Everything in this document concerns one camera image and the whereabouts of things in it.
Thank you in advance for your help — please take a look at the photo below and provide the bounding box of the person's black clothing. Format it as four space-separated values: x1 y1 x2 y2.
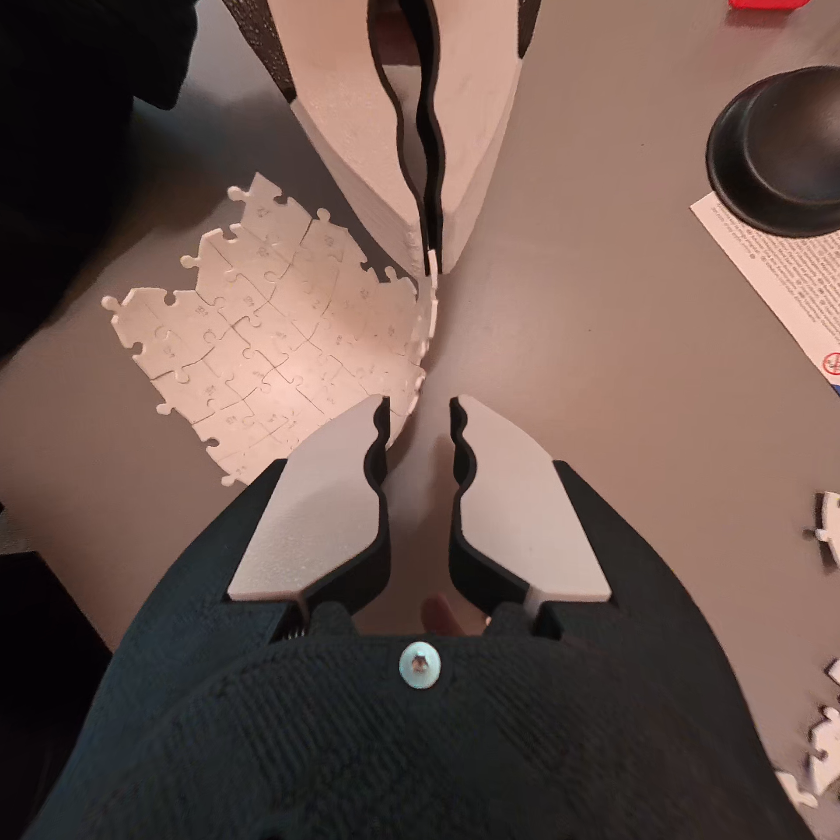
0 505 114 840

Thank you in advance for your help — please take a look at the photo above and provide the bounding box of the person's left forearm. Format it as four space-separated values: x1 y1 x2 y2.
0 0 199 358

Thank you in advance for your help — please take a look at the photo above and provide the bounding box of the single white puzzle piece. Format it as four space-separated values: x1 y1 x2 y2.
802 491 840 573

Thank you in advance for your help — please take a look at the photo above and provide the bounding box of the white printed paper leaflet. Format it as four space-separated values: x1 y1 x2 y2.
689 190 840 398

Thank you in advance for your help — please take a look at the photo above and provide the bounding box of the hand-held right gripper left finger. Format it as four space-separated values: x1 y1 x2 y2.
225 394 393 616

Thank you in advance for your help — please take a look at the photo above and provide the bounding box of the partly built white puzzle ball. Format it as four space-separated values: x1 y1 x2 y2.
101 172 441 488

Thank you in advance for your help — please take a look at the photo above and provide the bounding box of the person's right hand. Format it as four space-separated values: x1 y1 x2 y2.
420 596 462 636

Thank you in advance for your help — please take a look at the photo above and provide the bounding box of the pile of white puzzle pieces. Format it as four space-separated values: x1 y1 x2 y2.
773 658 840 810

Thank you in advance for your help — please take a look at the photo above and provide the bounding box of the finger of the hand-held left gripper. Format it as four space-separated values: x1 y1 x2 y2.
420 0 526 274
258 0 433 277

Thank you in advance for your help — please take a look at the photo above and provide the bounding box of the black round stand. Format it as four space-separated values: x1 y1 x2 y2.
705 66 840 238

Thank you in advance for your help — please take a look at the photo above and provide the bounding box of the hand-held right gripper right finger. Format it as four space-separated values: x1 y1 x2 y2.
448 394 614 616

